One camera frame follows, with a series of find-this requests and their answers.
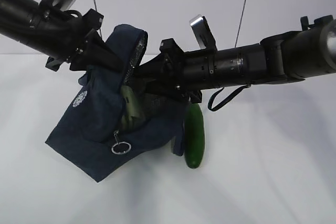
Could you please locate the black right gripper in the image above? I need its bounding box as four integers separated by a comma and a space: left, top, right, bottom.
135, 38, 218, 103

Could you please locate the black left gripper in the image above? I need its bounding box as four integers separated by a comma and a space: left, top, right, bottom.
45, 8, 123, 72

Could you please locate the glass container green lid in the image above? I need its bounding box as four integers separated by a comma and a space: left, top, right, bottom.
120, 86, 146, 132

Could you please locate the green cucumber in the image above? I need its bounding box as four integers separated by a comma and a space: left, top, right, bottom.
184, 103, 205, 169

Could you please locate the navy blue lunch bag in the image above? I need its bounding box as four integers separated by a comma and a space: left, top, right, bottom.
46, 24, 188, 182

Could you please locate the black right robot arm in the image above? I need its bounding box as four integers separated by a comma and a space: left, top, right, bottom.
134, 15, 335, 103

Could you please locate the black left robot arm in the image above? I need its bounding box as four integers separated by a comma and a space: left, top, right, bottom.
1, 0, 124, 72

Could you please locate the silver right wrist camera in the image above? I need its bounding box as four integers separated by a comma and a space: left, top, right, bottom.
189, 15, 217, 50

